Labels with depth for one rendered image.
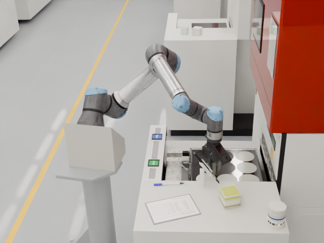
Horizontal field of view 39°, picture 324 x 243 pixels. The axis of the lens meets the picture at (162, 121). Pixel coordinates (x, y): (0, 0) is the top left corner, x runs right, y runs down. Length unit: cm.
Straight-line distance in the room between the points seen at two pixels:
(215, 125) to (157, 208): 47
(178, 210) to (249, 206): 31
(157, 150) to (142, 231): 63
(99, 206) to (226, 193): 94
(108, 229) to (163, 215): 89
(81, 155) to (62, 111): 259
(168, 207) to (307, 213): 71
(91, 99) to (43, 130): 231
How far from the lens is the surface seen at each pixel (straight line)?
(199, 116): 220
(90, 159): 254
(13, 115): 518
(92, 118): 246
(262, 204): 207
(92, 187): 263
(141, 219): 198
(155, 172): 226
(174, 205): 204
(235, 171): 238
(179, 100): 210
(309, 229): 242
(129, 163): 408
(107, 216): 277
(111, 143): 244
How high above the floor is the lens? 224
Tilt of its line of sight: 28 degrees down
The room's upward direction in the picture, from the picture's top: 2 degrees counter-clockwise
